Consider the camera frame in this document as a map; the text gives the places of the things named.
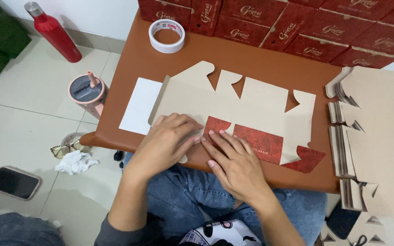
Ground white printed bag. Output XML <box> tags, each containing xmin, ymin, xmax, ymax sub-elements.
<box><xmin>179</xmin><ymin>219</ymin><xmax>263</xmax><ymax>246</ymax></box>

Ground stack of assembled red boxes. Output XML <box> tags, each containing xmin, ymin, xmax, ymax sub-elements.
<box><xmin>137</xmin><ymin>0</ymin><xmax>394</xmax><ymax>69</ymax></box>

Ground dark blue pouch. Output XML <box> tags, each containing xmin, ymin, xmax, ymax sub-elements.
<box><xmin>326</xmin><ymin>201</ymin><xmax>362</xmax><ymax>240</ymax></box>

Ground person's blue jeans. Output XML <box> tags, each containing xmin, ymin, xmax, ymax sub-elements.
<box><xmin>123</xmin><ymin>152</ymin><xmax>328</xmax><ymax>246</ymax></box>

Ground smartphone in beige case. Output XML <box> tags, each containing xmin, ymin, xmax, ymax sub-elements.
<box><xmin>0</xmin><ymin>165</ymin><xmax>42</xmax><ymax>201</ymax></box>

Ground person's left hand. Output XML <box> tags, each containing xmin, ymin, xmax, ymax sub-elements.
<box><xmin>125</xmin><ymin>113</ymin><xmax>205</xmax><ymax>184</ymax></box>

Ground red metal water bottle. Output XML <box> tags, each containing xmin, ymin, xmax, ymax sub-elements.
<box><xmin>24</xmin><ymin>2</ymin><xmax>83</xmax><ymax>64</ymax></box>

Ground person's right hand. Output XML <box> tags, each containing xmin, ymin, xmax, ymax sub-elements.
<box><xmin>200</xmin><ymin>130</ymin><xmax>275</xmax><ymax>206</ymax></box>

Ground white paper sheet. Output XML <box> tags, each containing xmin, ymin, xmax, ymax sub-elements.
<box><xmin>118</xmin><ymin>77</ymin><xmax>163</xmax><ymax>136</ymax></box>

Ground small black object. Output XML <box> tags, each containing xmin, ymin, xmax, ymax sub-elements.
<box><xmin>113</xmin><ymin>150</ymin><xmax>126</xmax><ymax>171</ymax></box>

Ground round clear tape roll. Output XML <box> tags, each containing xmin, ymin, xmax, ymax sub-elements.
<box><xmin>61</xmin><ymin>132</ymin><xmax>92</xmax><ymax>154</ymax></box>

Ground black-handled scissors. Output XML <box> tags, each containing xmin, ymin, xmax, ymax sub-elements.
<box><xmin>347</xmin><ymin>234</ymin><xmax>368</xmax><ymax>246</ymax></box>

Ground red cardboard box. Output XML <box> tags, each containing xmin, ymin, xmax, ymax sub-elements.
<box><xmin>148</xmin><ymin>61</ymin><xmax>326</xmax><ymax>174</ymax></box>

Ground pile of flat cardboard blanks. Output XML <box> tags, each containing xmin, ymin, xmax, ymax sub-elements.
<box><xmin>325</xmin><ymin>66</ymin><xmax>394</xmax><ymax>223</ymax></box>

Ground crumpled white tissue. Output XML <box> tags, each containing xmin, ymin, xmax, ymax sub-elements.
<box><xmin>54</xmin><ymin>150</ymin><xmax>100</xmax><ymax>176</ymax></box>

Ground gold-framed eyeglasses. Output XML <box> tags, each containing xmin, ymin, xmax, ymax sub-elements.
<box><xmin>50</xmin><ymin>139</ymin><xmax>85</xmax><ymax>160</ymax></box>

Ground pink tumbler with straw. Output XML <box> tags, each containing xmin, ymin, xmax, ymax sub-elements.
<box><xmin>68</xmin><ymin>71</ymin><xmax>109</xmax><ymax>120</ymax></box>

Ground white tape roll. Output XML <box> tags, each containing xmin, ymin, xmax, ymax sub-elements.
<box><xmin>148</xmin><ymin>19</ymin><xmax>186</xmax><ymax>54</ymax></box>

